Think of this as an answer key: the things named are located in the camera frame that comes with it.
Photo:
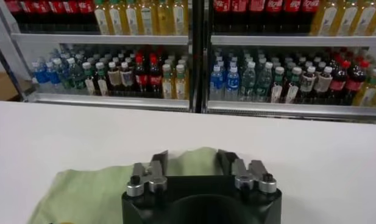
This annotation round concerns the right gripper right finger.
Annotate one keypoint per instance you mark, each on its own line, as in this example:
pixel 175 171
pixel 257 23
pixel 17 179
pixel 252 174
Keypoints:
pixel 248 176

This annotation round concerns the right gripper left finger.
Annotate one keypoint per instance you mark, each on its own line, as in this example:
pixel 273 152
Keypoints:
pixel 145 179

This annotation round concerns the light green printed t-shirt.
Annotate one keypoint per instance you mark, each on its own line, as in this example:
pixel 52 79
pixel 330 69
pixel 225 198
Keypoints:
pixel 93 194

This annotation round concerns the blue label water bottle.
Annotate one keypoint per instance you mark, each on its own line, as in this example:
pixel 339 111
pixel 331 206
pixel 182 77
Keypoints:
pixel 217 83
pixel 232 84
pixel 40 76
pixel 53 77

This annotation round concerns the green label water bottle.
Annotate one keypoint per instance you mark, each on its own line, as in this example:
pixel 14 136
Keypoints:
pixel 62 73
pixel 264 82
pixel 75 74
pixel 248 82

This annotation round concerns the red cap cola bottle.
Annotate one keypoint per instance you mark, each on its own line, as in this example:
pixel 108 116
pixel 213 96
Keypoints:
pixel 86 9
pixel 256 7
pixel 239 7
pixel 41 9
pixel 13 9
pixel 141 79
pixel 27 9
pixel 355 85
pixel 56 9
pixel 308 7
pixel 291 7
pixel 71 9
pixel 338 85
pixel 274 7
pixel 155 79
pixel 222 7

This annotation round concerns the cream label dark drink bottle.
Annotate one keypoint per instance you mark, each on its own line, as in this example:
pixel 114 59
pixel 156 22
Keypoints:
pixel 114 78
pixel 126 78
pixel 307 83
pixel 323 83

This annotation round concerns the brown cardboard box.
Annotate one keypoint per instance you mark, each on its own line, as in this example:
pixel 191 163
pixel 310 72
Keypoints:
pixel 2 88

